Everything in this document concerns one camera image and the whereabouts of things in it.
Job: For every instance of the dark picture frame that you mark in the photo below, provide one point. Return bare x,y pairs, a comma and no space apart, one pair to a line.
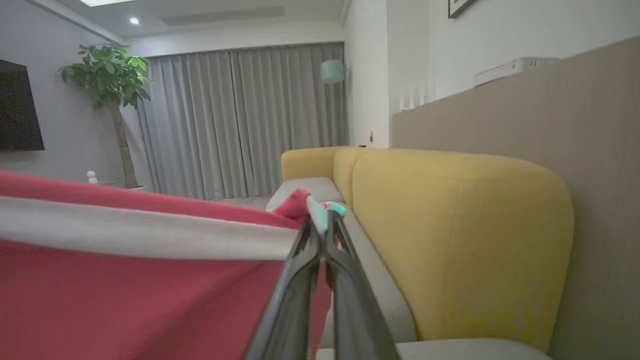
457,6

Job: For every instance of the large yellow sofa back cushion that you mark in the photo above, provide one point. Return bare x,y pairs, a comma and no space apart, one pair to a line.
450,240

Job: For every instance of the ceiling panel light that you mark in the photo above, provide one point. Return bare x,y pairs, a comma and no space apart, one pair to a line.
105,2

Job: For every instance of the red white basketball jersey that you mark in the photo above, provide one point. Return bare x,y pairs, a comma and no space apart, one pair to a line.
125,280

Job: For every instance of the grey pleated curtain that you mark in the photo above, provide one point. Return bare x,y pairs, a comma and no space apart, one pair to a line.
240,125

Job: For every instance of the yellow sofa end cushion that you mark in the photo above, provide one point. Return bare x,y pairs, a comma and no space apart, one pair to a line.
307,162

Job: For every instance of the round ceiling spot light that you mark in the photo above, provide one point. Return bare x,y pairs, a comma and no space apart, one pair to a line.
134,20

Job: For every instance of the black wall television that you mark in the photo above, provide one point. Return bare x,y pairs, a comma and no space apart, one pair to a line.
17,107

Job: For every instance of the teal lamp shade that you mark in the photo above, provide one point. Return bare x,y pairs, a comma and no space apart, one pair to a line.
332,71

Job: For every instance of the green indoor tree plant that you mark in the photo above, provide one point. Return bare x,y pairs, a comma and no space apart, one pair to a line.
107,75

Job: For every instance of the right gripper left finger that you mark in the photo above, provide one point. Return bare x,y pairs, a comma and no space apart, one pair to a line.
287,310

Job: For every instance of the ceiling air vent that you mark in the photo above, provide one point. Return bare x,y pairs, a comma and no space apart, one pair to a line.
222,15

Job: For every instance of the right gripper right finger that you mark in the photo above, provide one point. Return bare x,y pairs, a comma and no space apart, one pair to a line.
357,315

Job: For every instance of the white box on partition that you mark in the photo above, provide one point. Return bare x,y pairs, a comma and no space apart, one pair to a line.
515,70

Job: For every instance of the large grey sofa chaise cushion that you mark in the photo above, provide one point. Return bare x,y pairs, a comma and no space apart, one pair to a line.
475,351

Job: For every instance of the small white figurine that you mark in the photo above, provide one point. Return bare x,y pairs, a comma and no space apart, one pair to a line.
91,176

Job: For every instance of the low television cabinet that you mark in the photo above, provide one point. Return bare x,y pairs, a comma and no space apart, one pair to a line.
111,183

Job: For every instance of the narrow yellow sofa back cushion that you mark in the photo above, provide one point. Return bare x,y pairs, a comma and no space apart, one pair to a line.
345,170

